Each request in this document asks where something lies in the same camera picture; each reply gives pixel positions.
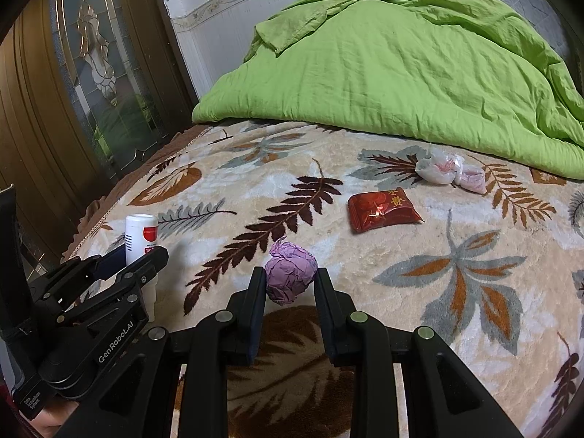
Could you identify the green quilt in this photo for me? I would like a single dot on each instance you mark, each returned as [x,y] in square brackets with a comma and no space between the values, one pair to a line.
[388,77]

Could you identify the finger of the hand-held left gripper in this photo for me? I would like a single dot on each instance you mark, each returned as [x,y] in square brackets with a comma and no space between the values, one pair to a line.
[146,267]
[109,259]

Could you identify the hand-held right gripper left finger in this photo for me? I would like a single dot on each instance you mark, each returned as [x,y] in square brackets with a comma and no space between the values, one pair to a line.
[255,328]

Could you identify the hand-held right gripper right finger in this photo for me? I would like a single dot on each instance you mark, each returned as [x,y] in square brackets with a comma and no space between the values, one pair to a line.
[329,328]

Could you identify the small white plastic bag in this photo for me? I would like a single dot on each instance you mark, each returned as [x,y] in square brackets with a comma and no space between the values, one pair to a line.
[472,178]

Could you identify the white bottle red label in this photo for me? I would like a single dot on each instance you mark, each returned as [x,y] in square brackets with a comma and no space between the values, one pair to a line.
[141,237]

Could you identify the red foil packet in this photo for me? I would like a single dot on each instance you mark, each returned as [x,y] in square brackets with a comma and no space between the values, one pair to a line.
[383,210]

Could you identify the leaf-printed beige blanket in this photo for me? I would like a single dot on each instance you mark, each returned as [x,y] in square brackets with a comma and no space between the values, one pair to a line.
[342,169]

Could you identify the wooden door with glass panel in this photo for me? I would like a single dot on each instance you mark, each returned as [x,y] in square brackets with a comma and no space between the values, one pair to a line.
[54,100]

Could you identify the purple paper ball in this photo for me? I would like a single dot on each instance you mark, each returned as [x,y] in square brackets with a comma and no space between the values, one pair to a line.
[292,269]

